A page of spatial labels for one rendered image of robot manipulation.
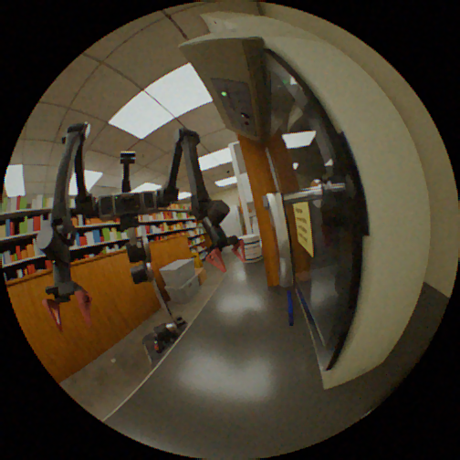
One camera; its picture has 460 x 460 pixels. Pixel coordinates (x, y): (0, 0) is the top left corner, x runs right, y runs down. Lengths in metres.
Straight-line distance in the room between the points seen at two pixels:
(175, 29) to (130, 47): 0.35
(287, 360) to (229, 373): 0.10
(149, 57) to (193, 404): 1.75
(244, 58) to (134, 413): 0.55
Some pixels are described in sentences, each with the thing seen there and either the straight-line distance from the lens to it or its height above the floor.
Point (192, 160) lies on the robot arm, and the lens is 0.59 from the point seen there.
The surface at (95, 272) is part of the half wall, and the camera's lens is 1.98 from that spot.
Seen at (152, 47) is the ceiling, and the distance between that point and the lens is 1.51.
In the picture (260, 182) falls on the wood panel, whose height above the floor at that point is 1.30.
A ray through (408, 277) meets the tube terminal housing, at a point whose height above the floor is 1.12.
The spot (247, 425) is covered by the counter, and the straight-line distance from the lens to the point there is 0.25.
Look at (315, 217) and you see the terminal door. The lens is 0.15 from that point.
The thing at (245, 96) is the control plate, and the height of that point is 1.42.
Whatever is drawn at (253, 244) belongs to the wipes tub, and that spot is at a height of 1.05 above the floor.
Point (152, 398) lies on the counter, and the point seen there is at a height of 0.94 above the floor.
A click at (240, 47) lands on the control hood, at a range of 0.25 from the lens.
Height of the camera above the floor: 1.19
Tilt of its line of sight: 3 degrees down
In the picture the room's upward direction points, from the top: 11 degrees counter-clockwise
